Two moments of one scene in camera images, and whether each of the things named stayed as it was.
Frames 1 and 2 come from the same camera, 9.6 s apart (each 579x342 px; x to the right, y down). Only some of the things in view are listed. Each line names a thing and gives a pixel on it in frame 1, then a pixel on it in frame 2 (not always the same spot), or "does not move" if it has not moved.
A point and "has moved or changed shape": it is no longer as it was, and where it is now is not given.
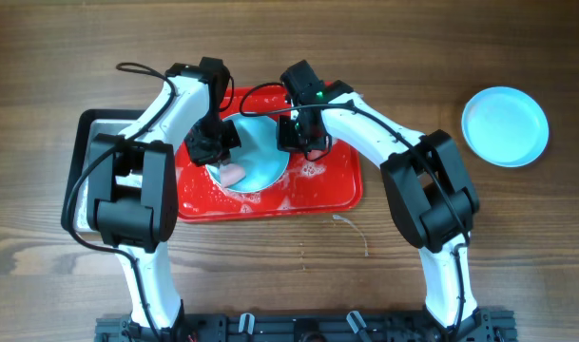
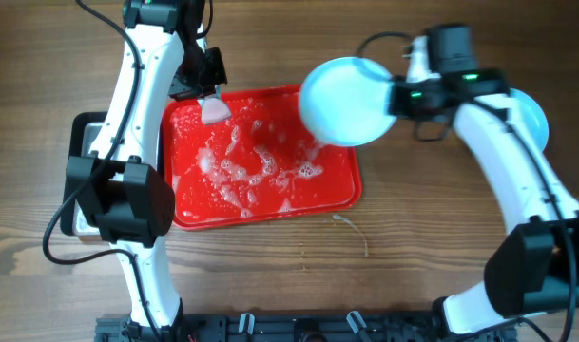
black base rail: [487, 326] does not move
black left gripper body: [212, 143] to [194, 87]
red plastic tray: [320, 188] does not move
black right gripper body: [295, 135] to [398, 98]
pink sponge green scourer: [230, 174] has moved or changed shape
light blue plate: [264, 163] to [343, 101]
